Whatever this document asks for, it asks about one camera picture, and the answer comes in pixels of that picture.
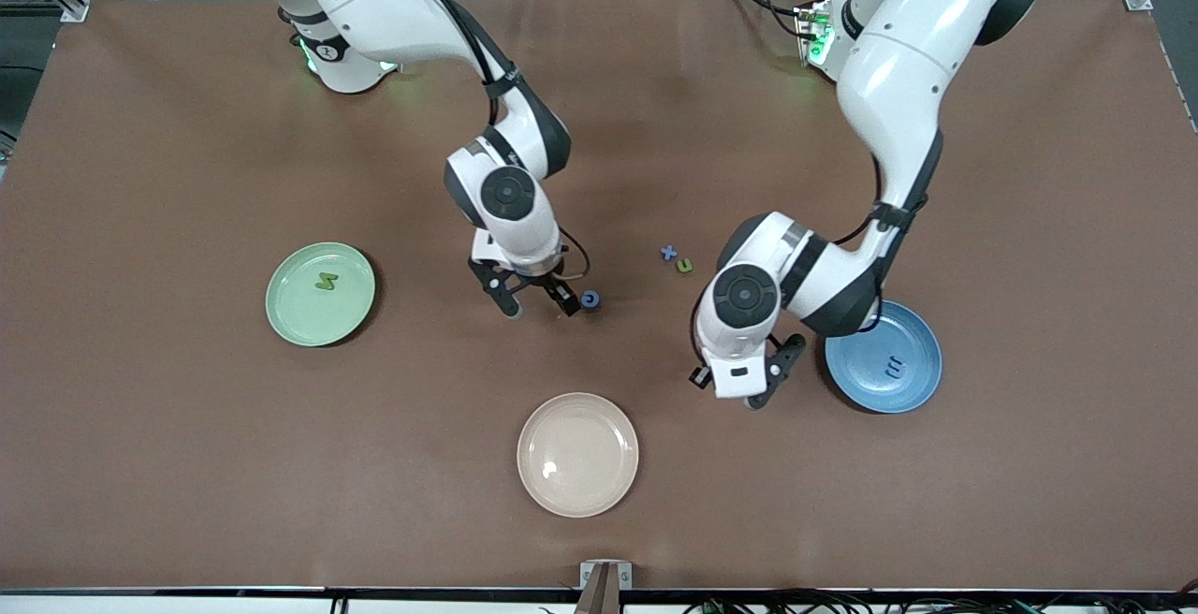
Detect blue round plate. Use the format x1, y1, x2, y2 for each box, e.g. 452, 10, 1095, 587
824, 300, 943, 415

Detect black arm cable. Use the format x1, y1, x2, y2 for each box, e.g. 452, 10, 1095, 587
393, 0, 592, 280
691, 146, 890, 367

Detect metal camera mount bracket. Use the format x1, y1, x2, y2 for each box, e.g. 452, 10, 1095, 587
579, 561, 634, 614

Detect green round plate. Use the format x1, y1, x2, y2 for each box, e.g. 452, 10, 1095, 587
265, 241, 377, 348

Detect cream round plate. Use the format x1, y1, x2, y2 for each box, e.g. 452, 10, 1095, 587
517, 392, 640, 519

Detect brown table cover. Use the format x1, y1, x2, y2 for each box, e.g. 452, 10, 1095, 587
0, 0, 1198, 593

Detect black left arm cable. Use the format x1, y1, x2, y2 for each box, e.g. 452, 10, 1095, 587
691, 146, 890, 367

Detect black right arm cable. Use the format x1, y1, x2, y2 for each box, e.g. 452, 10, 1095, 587
393, 0, 592, 280

